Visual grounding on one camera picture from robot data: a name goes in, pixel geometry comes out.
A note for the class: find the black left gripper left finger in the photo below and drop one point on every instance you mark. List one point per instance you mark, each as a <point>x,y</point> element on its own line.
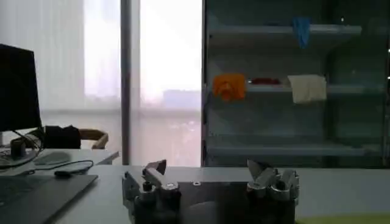
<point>158,179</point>

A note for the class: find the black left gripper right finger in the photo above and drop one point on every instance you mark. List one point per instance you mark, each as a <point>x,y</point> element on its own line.
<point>268,181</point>

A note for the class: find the brown wooden chair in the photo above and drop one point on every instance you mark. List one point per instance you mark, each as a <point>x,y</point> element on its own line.
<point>97,138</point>

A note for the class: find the grey metal shelf rack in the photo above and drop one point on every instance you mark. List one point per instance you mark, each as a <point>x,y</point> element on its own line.
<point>292,91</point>

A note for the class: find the grey window pillar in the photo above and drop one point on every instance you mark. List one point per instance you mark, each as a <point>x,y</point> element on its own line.
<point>129,82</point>

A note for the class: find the dark grey laptop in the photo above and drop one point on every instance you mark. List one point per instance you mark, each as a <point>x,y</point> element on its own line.
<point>39,198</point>

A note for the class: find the black power adapter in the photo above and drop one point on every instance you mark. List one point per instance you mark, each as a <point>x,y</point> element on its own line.
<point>18,147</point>

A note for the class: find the black monitor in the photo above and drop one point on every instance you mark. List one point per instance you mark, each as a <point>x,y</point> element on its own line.
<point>18,88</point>

